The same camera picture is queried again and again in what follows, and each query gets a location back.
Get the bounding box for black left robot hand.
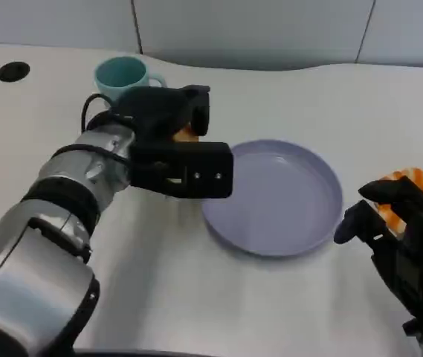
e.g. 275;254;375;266
109;84;211;145

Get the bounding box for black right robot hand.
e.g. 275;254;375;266
332;175;423;344

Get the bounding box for pale green mug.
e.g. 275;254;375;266
94;56;167;109

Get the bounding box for lilac plate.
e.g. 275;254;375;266
200;139;344;258

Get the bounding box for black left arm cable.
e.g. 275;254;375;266
49;94;134;167

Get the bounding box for black table cable grommet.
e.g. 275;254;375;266
0;61;31;83

